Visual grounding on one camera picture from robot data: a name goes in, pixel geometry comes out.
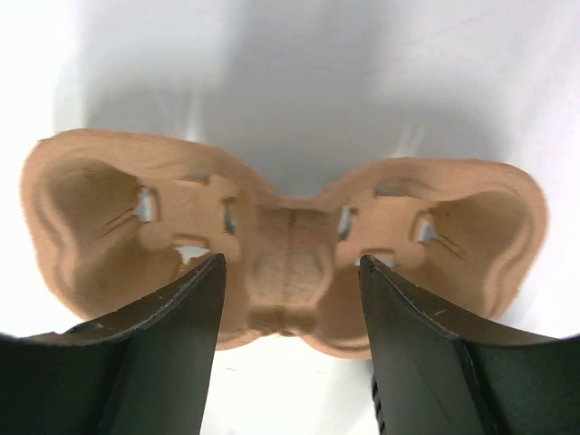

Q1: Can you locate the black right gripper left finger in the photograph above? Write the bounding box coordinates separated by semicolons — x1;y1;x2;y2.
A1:
1;255;226;434

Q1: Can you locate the brown pulp cup carrier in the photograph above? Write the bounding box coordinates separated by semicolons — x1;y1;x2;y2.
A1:
21;130;548;359

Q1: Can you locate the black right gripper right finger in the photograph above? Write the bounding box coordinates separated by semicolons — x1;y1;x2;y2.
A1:
359;256;579;435

